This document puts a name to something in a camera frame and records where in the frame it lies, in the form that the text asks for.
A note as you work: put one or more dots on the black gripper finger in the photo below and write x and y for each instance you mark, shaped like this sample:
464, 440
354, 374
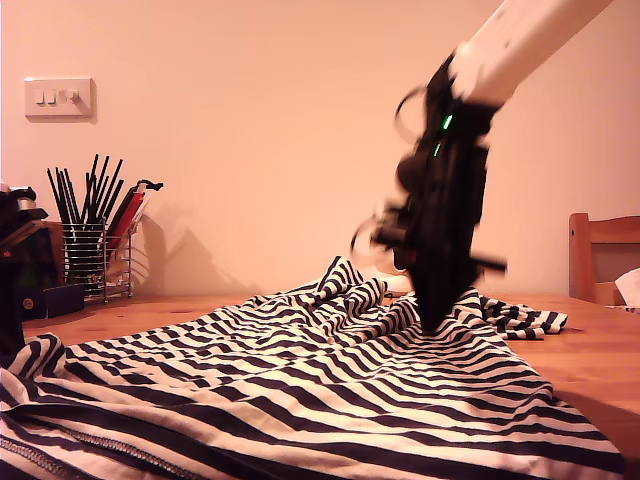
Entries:
10, 310
452, 290
429, 295

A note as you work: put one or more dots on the navy white striped t-shirt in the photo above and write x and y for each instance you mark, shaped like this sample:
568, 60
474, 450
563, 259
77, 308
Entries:
300, 390

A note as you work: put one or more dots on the dark blue box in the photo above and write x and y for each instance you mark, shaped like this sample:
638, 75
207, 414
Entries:
62, 300

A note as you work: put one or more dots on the green carton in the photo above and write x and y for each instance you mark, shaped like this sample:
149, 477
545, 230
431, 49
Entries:
40, 265

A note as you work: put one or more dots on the brown wooden block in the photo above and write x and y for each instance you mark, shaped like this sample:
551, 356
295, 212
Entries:
58, 250

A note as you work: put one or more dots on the thin black stick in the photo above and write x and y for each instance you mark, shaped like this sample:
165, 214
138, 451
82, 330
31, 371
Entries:
68, 197
100, 185
73, 196
111, 187
113, 201
90, 185
57, 197

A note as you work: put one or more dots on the wooden chair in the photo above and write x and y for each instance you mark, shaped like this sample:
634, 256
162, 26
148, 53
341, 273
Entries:
580, 260

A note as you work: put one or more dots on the red sleeve pack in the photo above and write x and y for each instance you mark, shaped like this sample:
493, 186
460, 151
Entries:
127, 210

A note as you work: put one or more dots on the white tissue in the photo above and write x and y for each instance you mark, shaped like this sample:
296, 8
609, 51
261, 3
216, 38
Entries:
629, 287

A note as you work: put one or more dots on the black clip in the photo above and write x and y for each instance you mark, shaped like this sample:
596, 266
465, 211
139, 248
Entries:
150, 186

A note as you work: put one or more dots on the white dome security camera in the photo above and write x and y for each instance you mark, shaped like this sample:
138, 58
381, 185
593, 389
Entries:
397, 284

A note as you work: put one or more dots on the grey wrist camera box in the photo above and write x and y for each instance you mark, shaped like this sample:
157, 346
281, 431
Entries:
27, 204

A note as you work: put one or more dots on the white light switch plate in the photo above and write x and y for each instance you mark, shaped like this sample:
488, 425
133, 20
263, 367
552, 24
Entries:
60, 99

